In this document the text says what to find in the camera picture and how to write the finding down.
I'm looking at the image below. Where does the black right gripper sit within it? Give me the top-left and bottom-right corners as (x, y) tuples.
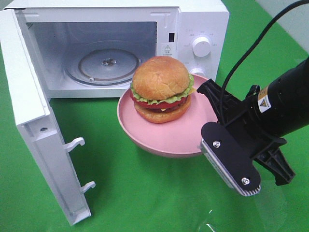
(197, 79), (295, 186)

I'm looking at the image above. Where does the pink round plate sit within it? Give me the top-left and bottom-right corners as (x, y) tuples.
(117, 90), (217, 158)

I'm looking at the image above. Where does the burger with lettuce and tomato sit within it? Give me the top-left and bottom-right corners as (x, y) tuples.
(130, 56), (195, 124)

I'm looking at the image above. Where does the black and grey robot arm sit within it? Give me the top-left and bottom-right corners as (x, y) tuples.
(198, 60), (309, 190)

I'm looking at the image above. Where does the lower white microwave knob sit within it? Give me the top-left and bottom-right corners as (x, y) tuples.
(190, 68), (206, 77)

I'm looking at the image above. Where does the white microwave knob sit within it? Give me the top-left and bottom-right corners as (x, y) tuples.
(192, 35), (211, 58)
(190, 68), (206, 77)

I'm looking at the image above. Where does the upper white microwave knob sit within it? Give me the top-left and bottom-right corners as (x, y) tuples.
(192, 35), (211, 58)

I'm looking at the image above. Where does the white microwave oven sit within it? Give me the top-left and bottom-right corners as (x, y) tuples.
(0, 0), (229, 98)

